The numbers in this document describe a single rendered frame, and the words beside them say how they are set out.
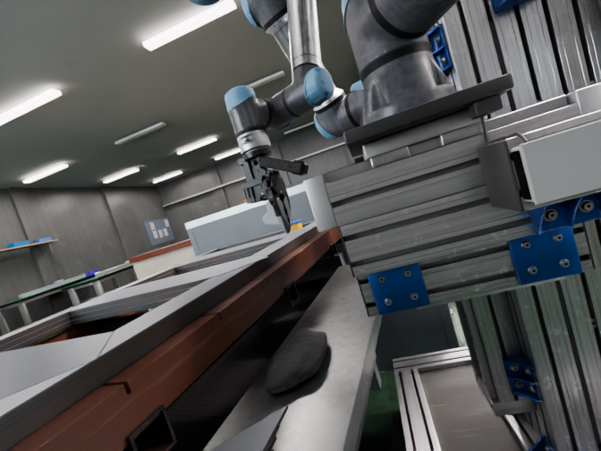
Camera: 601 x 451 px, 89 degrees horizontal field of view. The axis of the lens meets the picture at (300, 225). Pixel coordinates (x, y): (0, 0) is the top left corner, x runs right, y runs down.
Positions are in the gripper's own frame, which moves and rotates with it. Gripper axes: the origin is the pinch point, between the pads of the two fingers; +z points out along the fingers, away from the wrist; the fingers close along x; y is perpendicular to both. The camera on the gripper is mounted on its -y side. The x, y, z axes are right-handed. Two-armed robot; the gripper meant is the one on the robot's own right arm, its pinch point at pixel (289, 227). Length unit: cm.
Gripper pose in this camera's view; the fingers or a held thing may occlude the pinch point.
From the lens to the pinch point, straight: 75.9
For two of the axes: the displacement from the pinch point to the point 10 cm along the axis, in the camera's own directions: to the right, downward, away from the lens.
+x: -3.4, 1.7, -9.3
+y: -8.9, 2.5, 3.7
